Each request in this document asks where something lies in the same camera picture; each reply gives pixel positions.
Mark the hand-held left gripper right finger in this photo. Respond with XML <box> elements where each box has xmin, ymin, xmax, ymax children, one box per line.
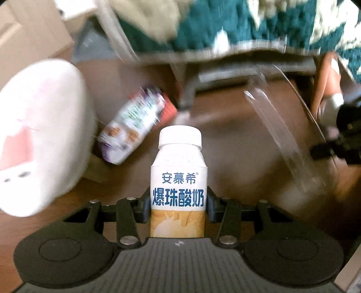
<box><xmin>207</xmin><ymin>187</ymin><xmax>286</xmax><ymax>249</ymax></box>

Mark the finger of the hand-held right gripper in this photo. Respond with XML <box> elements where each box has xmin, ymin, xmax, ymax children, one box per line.
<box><xmin>310</xmin><ymin>140</ymin><xmax>342</xmax><ymax>162</ymax></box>

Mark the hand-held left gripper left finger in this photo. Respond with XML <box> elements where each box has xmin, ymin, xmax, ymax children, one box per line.
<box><xmin>62</xmin><ymin>194</ymin><xmax>152</xmax><ymax>249</ymax></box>

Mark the yogurt bottle with white cap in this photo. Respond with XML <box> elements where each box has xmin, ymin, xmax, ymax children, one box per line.
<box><xmin>149</xmin><ymin>126</ymin><xmax>208</xmax><ymax>238</ymax></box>

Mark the clear plastic cup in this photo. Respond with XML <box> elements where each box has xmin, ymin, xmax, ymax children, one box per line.
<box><xmin>243</xmin><ymin>63</ymin><xmax>339</xmax><ymax>195</ymax></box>

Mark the silver purple snack wrapper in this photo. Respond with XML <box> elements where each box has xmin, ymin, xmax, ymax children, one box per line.
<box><xmin>97</xmin><ymin>86</ymin><xmax>167</xmax><ymax>165</ymax></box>

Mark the red square cloth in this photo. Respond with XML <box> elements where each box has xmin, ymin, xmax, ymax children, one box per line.
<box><xmin>159</xmin><ymin>96</ymin><xmax>178</xmax><ymax>124</ymax></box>

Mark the teal knitted blanket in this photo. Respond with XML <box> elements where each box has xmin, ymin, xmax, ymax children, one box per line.
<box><xmin>109</xmin><ymin>0</ymin><xmax>361</xmax><ymax>82</ymax></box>

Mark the brown cardboard box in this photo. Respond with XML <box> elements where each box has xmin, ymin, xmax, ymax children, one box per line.
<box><xmin>0</xmin><ymin>0</ymin><xmax>75</xmax><ymax>85</ymax></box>

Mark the grey bed frame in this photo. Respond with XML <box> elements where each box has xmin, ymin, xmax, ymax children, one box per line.
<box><xmin>76</xmin><ymin>0</ymin><xmax>316</xmax><ymax>110</ymax></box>

